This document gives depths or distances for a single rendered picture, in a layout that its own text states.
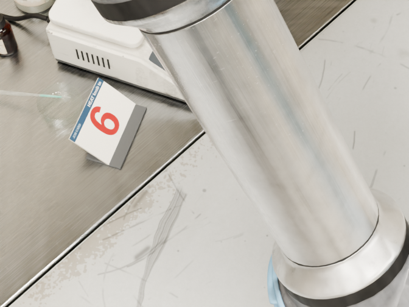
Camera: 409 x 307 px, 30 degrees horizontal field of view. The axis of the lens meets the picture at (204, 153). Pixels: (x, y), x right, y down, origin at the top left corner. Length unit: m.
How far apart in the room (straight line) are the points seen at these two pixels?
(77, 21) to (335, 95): 0.33
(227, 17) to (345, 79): 0.54
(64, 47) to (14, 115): 0.10
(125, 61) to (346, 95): 0.28
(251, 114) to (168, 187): 0.41
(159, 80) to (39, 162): 0.17
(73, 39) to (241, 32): 0.49
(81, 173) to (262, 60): 0.47
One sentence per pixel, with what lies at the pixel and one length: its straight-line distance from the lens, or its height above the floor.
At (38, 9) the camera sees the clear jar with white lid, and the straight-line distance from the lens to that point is 1.05.
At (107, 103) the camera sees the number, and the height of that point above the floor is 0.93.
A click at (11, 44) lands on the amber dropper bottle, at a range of 1.01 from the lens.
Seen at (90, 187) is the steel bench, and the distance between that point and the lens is 0.91.
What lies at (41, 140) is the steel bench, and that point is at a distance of 0.95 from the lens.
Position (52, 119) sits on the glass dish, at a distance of 0.94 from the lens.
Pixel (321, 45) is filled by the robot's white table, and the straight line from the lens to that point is 1.02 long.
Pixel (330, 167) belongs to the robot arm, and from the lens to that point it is 0.55.
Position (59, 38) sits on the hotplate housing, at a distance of 0.95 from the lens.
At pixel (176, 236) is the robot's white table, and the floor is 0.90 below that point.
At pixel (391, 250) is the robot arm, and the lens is 0.61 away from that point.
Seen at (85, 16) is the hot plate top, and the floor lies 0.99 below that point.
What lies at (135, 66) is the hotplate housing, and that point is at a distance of 0.93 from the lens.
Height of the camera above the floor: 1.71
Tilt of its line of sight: 61 degrees down
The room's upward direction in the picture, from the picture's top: straight up
